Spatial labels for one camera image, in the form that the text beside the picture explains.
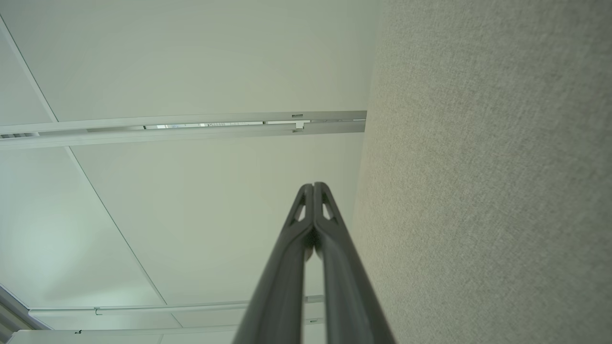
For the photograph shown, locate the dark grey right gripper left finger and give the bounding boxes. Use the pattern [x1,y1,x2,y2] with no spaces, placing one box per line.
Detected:
[233,183,314,344]

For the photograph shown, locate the thin white ceiling rail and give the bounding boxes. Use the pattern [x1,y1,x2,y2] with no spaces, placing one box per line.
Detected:
[29,295,326,317]

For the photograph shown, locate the long white ceiling track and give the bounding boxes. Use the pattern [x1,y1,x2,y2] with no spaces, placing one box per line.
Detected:
[0,111,367,151]

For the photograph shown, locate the grey fabric sofa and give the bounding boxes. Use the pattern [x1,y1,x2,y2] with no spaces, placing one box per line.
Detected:
[351,0,612,344]

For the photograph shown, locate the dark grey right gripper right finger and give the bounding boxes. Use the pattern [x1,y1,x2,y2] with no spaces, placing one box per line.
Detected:
[314,182,396,344]

